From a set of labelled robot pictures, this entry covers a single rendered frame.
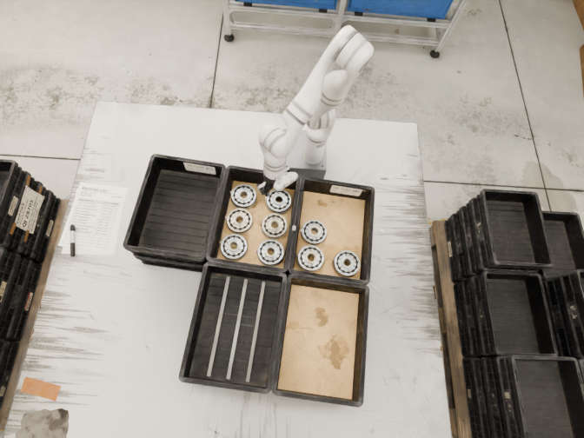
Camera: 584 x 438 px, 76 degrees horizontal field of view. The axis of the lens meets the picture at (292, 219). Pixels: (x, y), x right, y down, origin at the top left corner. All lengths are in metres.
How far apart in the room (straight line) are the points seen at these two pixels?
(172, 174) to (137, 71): 1.64
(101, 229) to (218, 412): 0.88
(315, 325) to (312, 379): 0.18
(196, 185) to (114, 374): 0.78
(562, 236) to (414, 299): 1.28
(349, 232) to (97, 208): 1.09
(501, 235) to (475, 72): 1.69
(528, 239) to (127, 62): 2.90
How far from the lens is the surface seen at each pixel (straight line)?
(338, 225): 1.55
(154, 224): 1.58
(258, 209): 1.54
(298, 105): 1.07
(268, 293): 1.44
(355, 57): 1.06
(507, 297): 2.27
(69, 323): 1.73
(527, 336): 2.29
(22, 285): 2.36
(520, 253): 2.25
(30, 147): 3.07
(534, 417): 2.13
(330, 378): 1.44
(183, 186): 1.62
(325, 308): 1.45
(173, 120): 1.97
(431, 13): 3.24
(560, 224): 2.76
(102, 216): 1.80
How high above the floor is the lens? 2.25
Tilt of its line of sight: 68 degrees down
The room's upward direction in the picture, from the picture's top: 11 degrees clockwise
